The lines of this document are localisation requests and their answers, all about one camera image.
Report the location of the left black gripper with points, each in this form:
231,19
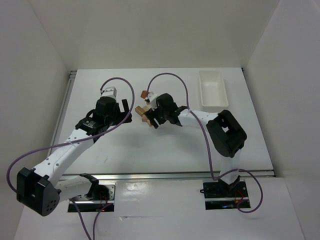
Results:
122,112

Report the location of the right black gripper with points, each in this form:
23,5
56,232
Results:
153,116

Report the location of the long rectangular wood block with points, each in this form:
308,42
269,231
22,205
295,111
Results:
145,119

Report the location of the brown triangular wood block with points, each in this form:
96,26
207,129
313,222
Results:
144,94

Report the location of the white plastic bin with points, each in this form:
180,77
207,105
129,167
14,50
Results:
212,90

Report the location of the short rectangular wood block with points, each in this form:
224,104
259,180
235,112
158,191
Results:
141,110

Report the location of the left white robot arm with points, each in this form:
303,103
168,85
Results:
40,188

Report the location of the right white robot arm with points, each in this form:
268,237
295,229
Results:
226,134

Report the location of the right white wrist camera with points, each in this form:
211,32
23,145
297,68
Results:
151,100

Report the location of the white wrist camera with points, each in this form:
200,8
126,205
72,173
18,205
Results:
151,100
110,92

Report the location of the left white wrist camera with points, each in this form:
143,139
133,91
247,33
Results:
110,92

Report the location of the aluminium left rail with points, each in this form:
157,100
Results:
62,112

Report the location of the aluminium rail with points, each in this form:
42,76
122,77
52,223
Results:
62,112
162,176

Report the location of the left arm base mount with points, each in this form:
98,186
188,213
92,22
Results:
102,199

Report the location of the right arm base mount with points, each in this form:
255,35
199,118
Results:
215,199

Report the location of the aluminium front rail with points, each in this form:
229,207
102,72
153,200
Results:
162,176

